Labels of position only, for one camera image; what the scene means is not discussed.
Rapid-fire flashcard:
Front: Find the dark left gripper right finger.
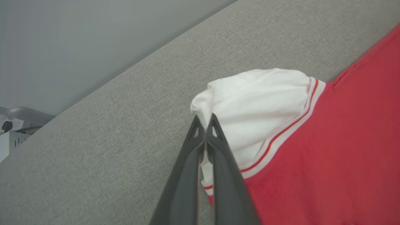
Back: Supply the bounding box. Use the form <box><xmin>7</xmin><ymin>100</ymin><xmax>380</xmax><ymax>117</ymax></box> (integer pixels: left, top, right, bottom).
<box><xmin>206</xmin><ymin>113</ymin><xmax>262</xmax><ymax>225</ymax></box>

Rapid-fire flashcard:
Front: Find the white metal equipment box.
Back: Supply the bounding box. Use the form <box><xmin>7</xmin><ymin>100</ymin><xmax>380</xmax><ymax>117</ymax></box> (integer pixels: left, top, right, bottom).
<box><xmin>0</xmin><ymin>129</ymin><xmax>33</xmax><ymax>163</ymax></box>

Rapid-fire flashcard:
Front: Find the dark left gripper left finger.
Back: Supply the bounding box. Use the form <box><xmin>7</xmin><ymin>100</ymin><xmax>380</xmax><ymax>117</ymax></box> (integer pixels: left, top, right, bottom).
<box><xmin>149</xmin><ymin>115</ymin><xmax>207</xmax><ymax>225</ymax></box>

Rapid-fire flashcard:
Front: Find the red and white jersey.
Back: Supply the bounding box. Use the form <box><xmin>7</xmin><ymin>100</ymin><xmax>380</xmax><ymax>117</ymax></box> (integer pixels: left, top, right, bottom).
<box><xmin>190</xmin><ymin>23</ymin><xmax>400</xmax><ymax>225</ymax></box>

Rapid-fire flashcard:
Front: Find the white power strip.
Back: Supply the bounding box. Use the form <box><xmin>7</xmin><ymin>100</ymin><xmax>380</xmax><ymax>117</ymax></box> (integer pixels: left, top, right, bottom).
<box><xmin>0</xmin><ymin>118</ymin><xmax>25</xmax><ymax>133</ymax></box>

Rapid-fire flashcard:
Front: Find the grey fabric sofa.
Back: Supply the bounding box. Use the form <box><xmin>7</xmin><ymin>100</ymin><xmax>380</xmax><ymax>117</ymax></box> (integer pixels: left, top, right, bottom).
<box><xmin>0</xmin><ymin>0</ymin><xmax>400</xmax><ymax>225</ymax></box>

